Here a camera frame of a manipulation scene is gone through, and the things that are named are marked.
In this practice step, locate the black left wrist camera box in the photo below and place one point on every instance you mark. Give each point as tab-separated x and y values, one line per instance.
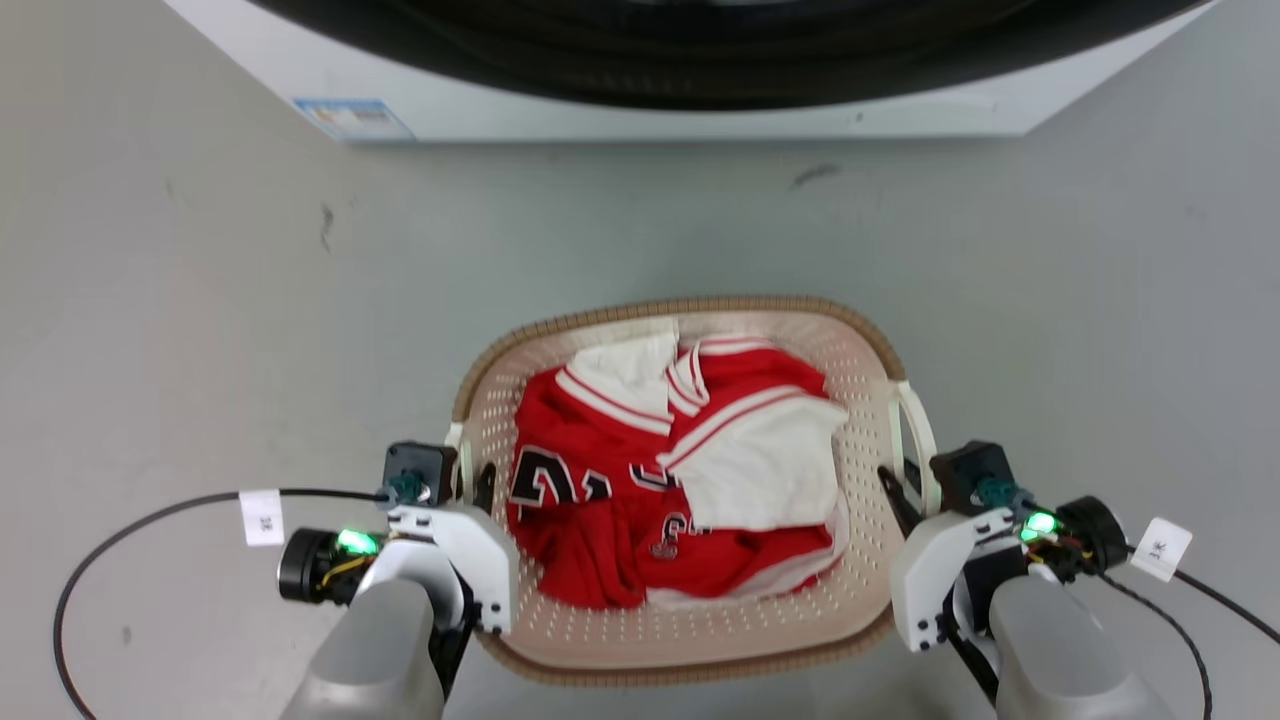
420	468

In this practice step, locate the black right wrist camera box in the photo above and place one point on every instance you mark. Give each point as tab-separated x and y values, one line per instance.
968	472

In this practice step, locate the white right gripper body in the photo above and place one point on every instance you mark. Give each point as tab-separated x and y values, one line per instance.
930	575

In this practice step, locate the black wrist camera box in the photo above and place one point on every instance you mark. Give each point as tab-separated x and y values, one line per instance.
968	472
420	468

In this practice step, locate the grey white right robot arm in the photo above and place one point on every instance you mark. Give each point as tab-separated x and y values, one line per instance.
1060	640

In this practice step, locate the beige perforated laundry basket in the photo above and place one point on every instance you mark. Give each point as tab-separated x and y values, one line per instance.
862	370

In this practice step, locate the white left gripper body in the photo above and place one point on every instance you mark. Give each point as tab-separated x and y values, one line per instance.
480	550

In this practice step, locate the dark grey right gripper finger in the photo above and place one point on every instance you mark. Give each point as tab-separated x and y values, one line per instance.
900	500

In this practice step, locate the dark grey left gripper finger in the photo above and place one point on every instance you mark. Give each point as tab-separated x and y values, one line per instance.
485	488

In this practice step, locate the black round washing machine door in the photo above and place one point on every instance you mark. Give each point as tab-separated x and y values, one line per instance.
720	60

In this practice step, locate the white washing machine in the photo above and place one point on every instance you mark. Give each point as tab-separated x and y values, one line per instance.
700	122

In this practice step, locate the blue white sticker label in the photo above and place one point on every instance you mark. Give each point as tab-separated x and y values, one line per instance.
352	118

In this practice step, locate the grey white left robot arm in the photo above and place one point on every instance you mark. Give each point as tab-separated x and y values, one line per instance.
385	640

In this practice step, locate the red white sports jersey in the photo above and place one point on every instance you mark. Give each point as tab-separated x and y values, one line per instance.
590	460

